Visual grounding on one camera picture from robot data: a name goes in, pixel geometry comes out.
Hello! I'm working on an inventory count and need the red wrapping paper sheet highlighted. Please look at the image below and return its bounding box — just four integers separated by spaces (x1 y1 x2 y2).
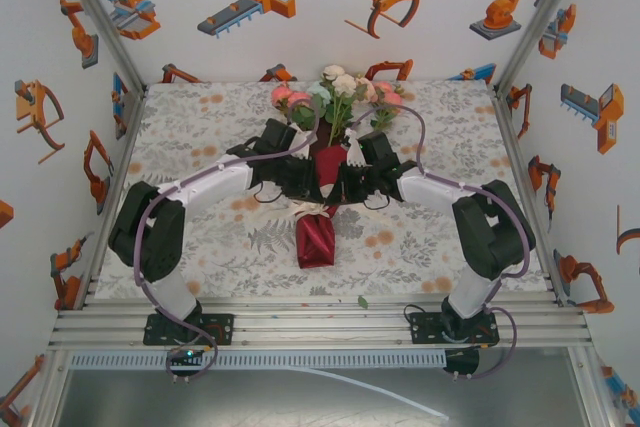
294 116 352 271

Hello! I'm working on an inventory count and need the fake flower bouquet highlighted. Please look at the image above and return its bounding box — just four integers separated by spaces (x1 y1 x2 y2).
269 64 407 149

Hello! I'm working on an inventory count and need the floral patterned tablecloth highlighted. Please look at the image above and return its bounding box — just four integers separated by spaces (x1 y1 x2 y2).
92 79 554 298

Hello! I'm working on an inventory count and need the white thin tube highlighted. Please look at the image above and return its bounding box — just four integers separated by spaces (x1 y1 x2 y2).
279 365 451 421

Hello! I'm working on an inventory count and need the circuit board with green light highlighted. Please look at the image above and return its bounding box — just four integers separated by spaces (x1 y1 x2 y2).
166 345 212 374

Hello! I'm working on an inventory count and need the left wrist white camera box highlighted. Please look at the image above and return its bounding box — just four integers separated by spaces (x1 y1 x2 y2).
291 127 309 160

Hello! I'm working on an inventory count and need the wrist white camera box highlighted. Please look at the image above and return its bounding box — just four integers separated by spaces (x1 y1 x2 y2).
342 127 370 170
291 127 309 160

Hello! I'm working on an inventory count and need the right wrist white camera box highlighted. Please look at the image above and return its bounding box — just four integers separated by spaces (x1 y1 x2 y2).
342 127 370 170

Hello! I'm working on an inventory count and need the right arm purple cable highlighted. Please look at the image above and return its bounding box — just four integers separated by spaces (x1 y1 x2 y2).
349 105 537 381

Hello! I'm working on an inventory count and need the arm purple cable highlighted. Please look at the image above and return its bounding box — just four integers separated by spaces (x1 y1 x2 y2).
136 96 324 384
349 105 537 381

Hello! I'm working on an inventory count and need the thin black cable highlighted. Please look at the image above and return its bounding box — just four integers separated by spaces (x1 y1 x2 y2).
403 300 447 329

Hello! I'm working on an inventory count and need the aluminium rail bed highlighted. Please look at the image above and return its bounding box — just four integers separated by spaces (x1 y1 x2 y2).
47 296 594 351

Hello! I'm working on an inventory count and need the right aluminium side rail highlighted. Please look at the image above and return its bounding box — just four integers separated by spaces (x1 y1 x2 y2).
492 86 569 306

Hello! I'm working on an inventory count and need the aluminium side rail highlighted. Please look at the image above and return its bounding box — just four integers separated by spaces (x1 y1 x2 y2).
492 86 569 306
82 86 149 309

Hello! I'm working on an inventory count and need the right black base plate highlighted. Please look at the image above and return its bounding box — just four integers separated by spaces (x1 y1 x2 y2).
408 311 501 347

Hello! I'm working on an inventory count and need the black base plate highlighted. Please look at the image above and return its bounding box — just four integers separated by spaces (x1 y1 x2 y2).
143 313 236 347
408 311 501 347

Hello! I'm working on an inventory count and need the left aluminium side rail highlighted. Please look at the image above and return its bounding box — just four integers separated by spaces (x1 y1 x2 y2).
82 86 149 309

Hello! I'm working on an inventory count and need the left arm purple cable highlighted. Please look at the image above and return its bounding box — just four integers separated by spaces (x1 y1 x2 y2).
136 96 324 384

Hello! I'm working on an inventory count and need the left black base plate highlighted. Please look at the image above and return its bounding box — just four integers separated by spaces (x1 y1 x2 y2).
143 313 236 347

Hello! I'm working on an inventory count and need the white slotted cable duct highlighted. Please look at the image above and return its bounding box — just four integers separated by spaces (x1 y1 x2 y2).
69 350 448 370

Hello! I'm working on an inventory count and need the black round cable mount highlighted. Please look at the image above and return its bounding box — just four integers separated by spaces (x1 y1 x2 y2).
442 348 481 379

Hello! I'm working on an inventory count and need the right aluminium frame post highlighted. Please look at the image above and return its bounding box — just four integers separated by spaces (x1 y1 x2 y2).
492 0 594 94

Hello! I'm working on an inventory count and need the aluminium frame post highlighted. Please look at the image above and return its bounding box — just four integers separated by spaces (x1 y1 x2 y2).
492 0 594 94
49 0 149 94

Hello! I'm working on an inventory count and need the left aluminium frame post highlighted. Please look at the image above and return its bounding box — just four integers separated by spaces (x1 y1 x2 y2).
49 0 149 94

